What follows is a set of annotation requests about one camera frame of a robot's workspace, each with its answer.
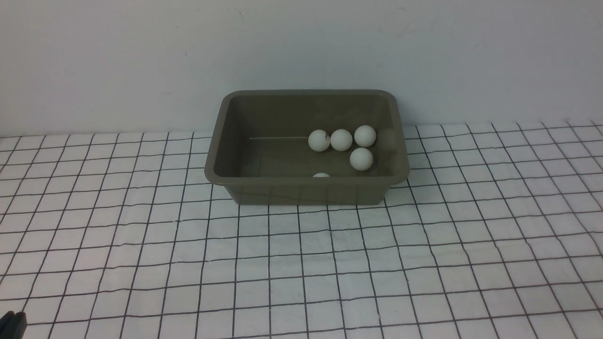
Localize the white grid tablecloth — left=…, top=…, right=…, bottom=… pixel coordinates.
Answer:
left=0, top=122, right=603, bottom=339

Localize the olive green plastic bin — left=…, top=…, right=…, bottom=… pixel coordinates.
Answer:
left=204, top=89, right=410, bottom=205

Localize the white ball with logo centre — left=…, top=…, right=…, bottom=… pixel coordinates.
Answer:
left=349, top=147, right=374, bottom=171

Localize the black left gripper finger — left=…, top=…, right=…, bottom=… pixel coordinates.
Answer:
left=0, top=311, right=27, bottom=339

